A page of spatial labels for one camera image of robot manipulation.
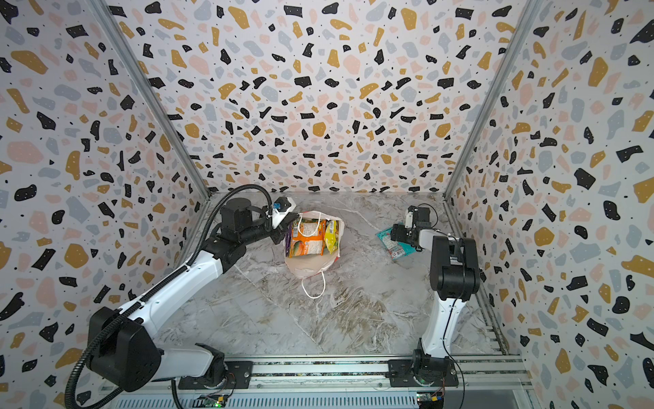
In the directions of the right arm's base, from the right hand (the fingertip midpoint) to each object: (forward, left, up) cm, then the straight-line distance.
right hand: (402, 231), depth 105 cm
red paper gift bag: (-22, +35, +9) cm, 43 cm away
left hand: (-14, +37, +27) cm, 48 cm away
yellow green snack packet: (-10, +28, +10) cm, 32 cm away
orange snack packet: (-11, +37, +11) cm, 40 cm away
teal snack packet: (-9, +3, 0) cm, 10 cm away
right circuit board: (-56, -2, -4) cm, 57 cm away
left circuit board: (-59, +59, -1) cm, 83 cm away
